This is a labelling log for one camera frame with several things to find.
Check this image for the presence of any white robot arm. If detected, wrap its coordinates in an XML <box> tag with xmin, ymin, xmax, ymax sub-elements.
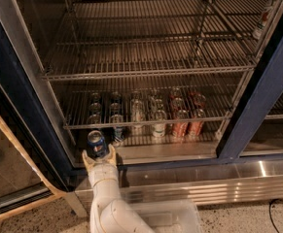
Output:
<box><xmin>82</xmin><ymin>145</ymin><xmax>155</xmax><ymax>233</ymax></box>

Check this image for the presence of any upper wire fridge shelf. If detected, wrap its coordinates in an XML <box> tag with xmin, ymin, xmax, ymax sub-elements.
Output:
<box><xmin>43</xmin><ymin>0</ymin><xmax>266</xmax><ymax>81</ymax></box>

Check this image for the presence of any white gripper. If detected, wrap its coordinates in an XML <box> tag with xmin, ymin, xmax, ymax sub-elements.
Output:
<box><xmin>82</xmin><ymin>145</ymin><xmax>119</xmax><ymax>186</ymax></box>

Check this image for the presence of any black floor cable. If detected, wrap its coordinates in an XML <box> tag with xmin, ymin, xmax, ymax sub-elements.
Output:
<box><xmin>268</xmin><ymin>197</ymin><xmax>283</xmax><ymax>233</ymax></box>

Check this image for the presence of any red soda can right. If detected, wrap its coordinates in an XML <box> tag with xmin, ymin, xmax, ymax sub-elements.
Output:
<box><xmin>188</xmin><ymin>109</ymin><xmax>205</xmax><ymax>137</ymax></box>

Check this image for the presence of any blue pepsi can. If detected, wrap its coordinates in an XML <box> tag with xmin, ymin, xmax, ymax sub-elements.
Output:
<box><xmin>88</xmin><ymin>130</ymin><xmax>109</xmax><ymax>158</ymax></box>
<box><xmin>88</xmin><ymin>114</ymin><xmax>101</xmax><ymax>124</ymax></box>

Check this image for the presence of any blue fridge centre post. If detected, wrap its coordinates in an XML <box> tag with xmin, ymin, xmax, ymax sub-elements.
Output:
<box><xmin>218</xmin><ymin>37</ymin><xmax>283</xmax><ymax>162</ymax></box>

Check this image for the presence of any silver white soda can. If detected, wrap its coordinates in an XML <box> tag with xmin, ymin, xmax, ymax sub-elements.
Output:
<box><xmin>131</xmin><ymin>99</ymin><xmax>145</xmax><ymax>131</ymax></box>

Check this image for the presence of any white green soda can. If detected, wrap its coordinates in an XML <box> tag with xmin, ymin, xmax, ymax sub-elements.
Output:
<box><xmin>152</xmin><ymin>110</ymin><xmax>167</xmax><ymax>138</ymax></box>

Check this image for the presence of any wire fridge shelf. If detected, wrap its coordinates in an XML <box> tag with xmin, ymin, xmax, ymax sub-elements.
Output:
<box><xmin>64</xmin><ymin>72</ymin><xmax>242</xmax><ymax>130</ymax></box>
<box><xmin>43</xmin><ymin>0</ymin><xmax>266</xmax><ymax>81</ymax></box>

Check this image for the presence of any red soda can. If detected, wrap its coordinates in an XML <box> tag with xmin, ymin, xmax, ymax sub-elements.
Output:
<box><xmin>172</xmin><ymin>110</ymin><xmax>189</xmax><ymax>139</ymax></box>
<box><xmin>188</xmin><ymin>109</ymin><xmax>205</xmax><ymax>137</ymax></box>

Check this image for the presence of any red soda can left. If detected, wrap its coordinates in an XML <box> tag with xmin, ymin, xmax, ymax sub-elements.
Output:
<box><xmin>172</xmin><ymin>110</ymin><xmax>189</xmax><ymax>139</ymax></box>

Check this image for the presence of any middle wire fridge shelf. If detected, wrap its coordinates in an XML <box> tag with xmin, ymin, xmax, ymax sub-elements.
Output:
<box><xmin>64</xmin><ymin>72</ymin><xmax>242</xmax><ymax>130</ymax></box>

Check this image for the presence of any bottle on right upper shelf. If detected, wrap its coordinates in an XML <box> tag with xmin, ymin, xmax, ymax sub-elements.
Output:
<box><xmin>252</xmin><ymin>0</ymin><xmax>277</xmax><ymax>40</ymax></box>

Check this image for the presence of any blue pepsi can behind front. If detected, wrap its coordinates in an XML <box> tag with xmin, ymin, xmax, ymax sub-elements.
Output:
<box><xmin>88</xmin><ymin>114</ymin><xmax>101</xmax><ymax>124</ymax></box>

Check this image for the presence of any open glass fridge door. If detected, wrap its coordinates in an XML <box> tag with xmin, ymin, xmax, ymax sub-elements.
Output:
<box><xmin>0</xmin><ymin>61</ymin><xmax>67</xmax><ymax>225</ymax></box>

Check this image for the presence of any clear plastic bin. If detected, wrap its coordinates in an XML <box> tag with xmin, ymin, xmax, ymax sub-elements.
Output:
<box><xmin>128</xmin><ymin>200</ymin><xmax>203</xmax><ymax>233</ymax></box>

